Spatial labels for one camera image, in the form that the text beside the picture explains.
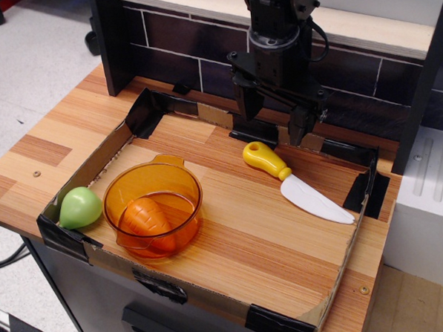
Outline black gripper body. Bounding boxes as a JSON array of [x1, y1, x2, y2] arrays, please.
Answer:
[[227, 26, 328, 116]]

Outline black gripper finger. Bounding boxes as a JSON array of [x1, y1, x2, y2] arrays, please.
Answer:
[[288, 105, 319, 146], [234, 85, 264, 121]]

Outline orange toy carrot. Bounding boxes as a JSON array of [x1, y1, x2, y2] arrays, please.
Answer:
[[119, 197, 177, 253]]

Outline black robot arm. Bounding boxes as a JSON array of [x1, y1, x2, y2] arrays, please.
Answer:
[[228, 0, 329, 146]]

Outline cardboard fence with black tape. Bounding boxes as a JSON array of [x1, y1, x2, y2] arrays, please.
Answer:
[[30, 86, 400, 332]]

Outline orange transparent plastic pot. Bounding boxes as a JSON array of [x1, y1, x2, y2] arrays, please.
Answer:
[[102, 154, 203, 259]]

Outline dark tile backsplash panel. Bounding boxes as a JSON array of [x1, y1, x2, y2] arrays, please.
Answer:
[[90, 0, 443, 192]]

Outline white toy sink unit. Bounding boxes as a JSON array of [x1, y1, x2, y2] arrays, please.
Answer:
[[384, 127, 443, 285]]

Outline black office chair wheel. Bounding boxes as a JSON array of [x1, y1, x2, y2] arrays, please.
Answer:
[[84, 17, 100, 56]]

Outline green toy pear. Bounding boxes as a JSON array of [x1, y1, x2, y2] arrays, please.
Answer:
[[59, 186, 102, 230]]

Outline yellow handled white toy knife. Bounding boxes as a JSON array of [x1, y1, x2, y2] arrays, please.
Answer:
[[243, 141, 355, 225]]

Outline black cables on floor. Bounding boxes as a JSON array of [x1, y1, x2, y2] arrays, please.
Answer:
[[0, 153, 30, 272]]

